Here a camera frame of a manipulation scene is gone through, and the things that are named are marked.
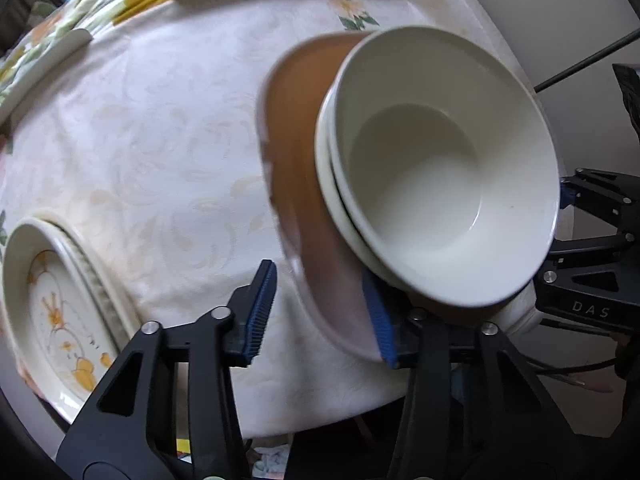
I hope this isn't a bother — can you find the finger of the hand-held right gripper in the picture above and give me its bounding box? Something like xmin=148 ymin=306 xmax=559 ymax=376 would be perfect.
xmin=559 ymin=167 xmax=640 ymax=233
xmin=532 ymin=232 xmax=640 ymax=337

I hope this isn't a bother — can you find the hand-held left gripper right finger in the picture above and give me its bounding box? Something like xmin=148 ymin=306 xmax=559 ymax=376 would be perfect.
xmin=362 ymin=270 xmax=583 ymax=480

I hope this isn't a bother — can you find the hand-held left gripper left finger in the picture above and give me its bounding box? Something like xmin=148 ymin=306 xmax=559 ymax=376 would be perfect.
xmin=56 ymin=259 xmax=278 ymax=480

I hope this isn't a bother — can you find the white flared bowl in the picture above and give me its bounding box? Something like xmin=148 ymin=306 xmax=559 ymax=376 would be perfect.
xmin=315 ymin=87 xmax=411 ymax=291
xmin=327 ymin=25 xmax=561 ymax=308

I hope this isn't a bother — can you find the black rod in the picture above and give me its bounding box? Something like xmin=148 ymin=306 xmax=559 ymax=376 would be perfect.
xmin=532 ymin=27 xmax=640 ymax=93

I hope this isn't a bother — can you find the cream ribbed plate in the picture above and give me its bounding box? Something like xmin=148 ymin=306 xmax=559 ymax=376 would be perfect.
xmin=35 ymin=217 xmax=146 ymax=341

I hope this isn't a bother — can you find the white damask tablecloth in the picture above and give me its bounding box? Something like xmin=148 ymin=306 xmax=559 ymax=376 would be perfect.
xmin=0 ymin=0 xmax=501 ymax=438

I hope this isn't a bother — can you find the cream flower-print dish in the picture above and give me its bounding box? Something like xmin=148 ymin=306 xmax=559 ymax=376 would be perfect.
xmin=2 ymin=217 xmax=123 ymax=426

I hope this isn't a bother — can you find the grey-brown curtain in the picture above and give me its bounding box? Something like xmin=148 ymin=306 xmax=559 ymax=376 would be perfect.
xmin=0 ymin=0 xmax=46 ymax=51

